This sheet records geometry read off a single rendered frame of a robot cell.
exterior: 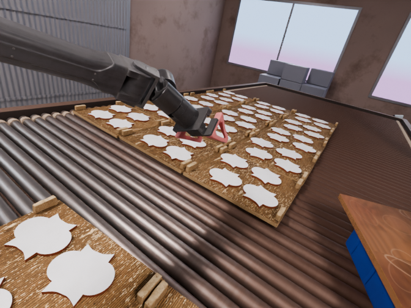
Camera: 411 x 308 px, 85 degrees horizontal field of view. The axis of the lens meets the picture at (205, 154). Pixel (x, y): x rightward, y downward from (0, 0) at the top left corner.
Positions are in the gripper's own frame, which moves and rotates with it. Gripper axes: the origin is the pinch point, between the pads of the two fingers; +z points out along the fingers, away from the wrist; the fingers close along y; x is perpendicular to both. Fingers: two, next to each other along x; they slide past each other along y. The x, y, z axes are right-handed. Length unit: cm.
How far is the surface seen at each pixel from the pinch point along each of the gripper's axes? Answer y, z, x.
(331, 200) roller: -11, 67, -11
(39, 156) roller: 65, -21, 22
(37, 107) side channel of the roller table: 108, -29, -2
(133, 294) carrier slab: 0.0, -2.1, 39.7
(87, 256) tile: 12.1, -9.5, 37.9
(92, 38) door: 288, -20, -147
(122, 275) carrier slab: 4.8, -3.5, 38.1
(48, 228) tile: 24.1, -16.4, 37.0
